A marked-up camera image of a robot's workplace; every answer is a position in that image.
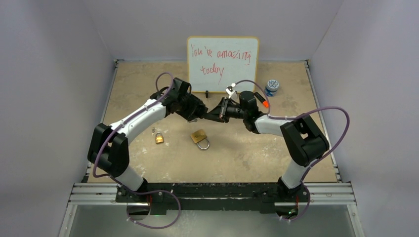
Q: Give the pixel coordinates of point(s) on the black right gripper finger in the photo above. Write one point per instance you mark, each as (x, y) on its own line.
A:
(214, 117)
(217, 109)

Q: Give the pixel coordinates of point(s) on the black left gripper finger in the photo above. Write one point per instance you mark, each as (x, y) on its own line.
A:
(189, 115)
(202, 110)

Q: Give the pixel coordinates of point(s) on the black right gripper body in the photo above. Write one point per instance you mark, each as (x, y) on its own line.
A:
(232, 110)

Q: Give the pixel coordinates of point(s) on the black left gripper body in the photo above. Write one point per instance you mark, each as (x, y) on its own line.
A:
(188, 105)

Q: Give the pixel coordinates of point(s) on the large brass padlock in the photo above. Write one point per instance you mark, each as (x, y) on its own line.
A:
(198, 137)

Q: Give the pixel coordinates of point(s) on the black padlock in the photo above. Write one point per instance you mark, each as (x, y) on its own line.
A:
(195, 120)

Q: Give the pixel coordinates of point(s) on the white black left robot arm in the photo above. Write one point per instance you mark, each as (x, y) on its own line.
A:
(109, 144)

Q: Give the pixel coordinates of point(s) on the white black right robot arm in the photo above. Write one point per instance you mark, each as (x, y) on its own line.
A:
(305, 142)

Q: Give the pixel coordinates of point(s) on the orange black marker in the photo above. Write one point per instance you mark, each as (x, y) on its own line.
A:
(262, 99)

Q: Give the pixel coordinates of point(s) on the small brass padlock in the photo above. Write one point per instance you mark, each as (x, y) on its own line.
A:
(159, 138)

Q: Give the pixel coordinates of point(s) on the blue white round tin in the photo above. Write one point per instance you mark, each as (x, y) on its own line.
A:
(271, 88)

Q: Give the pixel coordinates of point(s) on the yellow framed whiteboard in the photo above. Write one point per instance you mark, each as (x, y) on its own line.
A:
(216, 62)

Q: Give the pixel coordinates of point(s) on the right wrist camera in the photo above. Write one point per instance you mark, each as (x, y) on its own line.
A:
(230, 90)

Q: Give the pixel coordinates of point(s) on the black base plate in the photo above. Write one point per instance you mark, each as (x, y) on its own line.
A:
(265, 198)

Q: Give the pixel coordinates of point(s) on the aluminium frame rail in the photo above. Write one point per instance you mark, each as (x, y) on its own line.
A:
(235, 155)

